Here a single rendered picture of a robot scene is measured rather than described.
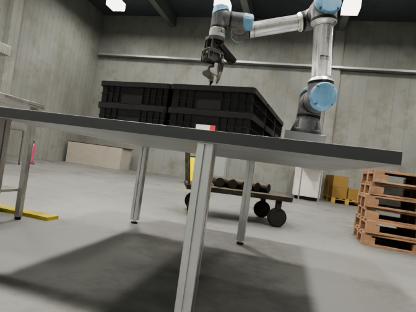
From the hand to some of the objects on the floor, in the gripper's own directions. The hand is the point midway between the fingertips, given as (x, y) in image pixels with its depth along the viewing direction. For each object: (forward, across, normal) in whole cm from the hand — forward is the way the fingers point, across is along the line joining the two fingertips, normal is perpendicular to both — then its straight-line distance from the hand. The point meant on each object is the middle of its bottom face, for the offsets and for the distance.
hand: (215, 82), depth 150 cm
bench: (+97, -35, +20) cm, 105 cm away
